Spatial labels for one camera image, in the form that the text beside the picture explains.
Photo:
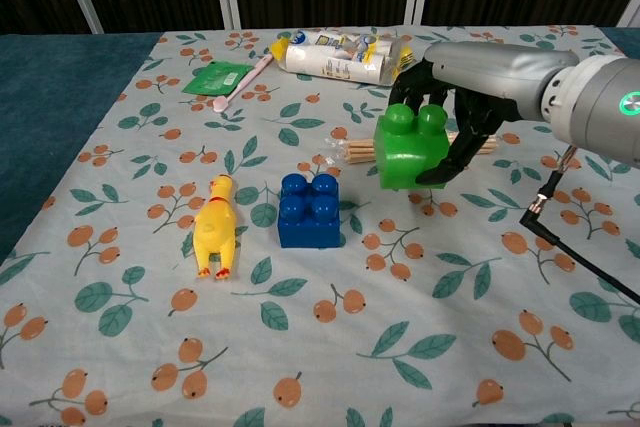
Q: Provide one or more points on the floral fruit print tablecloth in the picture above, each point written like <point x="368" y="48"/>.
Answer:
<point x="310" y="307"/>

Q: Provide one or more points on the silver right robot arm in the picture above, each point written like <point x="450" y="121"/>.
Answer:
<point x="597" y="102"/>

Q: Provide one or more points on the blue building block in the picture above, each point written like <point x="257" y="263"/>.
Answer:
<point x="309" y="214"/>

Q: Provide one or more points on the pink toothbrush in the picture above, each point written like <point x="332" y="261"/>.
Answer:
<point x="243" y="81"/>

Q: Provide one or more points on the green building block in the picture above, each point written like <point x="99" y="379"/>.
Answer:
<point x="407" y="152"/>

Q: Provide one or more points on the white plastic tube package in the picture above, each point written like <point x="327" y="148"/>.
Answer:
<point x="340" y="58"/>

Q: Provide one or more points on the yellow rubber chicken toy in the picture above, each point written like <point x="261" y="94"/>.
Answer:
<point x="214" y="227"/>

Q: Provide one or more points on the green sachet packet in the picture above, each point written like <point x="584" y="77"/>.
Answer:
<point x="216" y="78"/>

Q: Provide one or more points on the bundle of wooden sticks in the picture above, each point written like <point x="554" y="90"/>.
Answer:
<point x="362" y="152"/>

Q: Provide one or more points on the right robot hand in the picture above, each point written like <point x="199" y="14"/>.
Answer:
<point x="480" y="72"/>

